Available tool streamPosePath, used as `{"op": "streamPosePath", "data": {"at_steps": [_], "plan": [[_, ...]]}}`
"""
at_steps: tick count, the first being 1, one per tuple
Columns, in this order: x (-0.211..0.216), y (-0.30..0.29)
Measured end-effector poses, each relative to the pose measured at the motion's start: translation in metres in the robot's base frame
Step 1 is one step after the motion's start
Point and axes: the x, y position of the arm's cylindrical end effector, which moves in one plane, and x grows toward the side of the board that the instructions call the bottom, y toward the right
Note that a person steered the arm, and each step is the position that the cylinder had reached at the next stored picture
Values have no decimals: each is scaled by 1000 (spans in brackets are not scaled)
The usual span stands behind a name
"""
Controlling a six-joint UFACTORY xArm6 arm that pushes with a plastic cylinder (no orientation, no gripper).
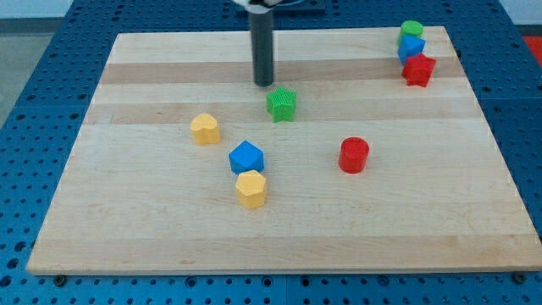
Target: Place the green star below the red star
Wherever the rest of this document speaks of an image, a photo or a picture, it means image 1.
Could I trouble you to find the red star block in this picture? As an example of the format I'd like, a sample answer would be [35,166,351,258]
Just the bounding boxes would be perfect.
[401,53,436,87]

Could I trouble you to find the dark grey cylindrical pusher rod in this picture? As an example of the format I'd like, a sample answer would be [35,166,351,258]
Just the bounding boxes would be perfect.
[248,10,274,87]

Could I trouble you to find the green star block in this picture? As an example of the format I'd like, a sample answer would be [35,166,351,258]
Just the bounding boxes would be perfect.
[266,86,297,123]

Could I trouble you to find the yellow heart block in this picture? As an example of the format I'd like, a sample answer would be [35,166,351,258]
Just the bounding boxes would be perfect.
[190,113,221,146]

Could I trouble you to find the red cylinder block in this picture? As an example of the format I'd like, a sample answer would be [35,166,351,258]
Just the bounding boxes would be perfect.
[338,137,370,174]

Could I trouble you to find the light wooden board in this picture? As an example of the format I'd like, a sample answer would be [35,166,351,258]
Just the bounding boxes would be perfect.
[26,26,541,276]

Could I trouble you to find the yellow hexagon block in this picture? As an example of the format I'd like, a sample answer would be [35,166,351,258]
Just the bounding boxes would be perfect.
[235,170,267,209]

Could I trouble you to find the blue pentagon block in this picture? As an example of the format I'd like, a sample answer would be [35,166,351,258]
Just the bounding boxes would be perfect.
[397,35,426,65]

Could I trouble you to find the green cylinder block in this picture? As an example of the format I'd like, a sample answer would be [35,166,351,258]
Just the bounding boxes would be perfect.
[396,19,424,45]

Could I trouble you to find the blue cube block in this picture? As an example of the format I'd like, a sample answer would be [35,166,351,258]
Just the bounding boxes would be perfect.
[229,141,264,175]

